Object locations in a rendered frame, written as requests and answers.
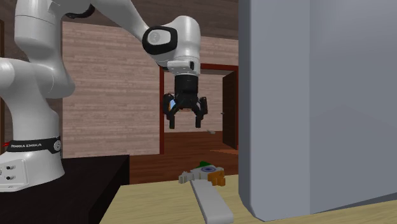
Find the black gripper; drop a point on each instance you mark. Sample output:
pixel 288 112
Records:
pixel 186 88

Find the flat grey bar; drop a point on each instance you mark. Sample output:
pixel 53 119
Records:
pixel 211 201

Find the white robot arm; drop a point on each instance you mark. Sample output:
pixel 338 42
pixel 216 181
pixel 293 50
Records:
pixel 31 93

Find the black robot stand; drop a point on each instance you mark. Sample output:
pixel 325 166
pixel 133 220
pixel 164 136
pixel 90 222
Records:
pixel 77 186

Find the white orange green toy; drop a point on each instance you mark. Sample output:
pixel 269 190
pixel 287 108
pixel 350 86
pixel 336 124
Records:
pixel 208 172

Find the large grey box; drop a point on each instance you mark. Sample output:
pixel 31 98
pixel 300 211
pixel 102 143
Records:
pixel 310 108

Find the red framed dark door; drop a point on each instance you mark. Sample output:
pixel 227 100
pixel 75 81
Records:
pixel 230 108

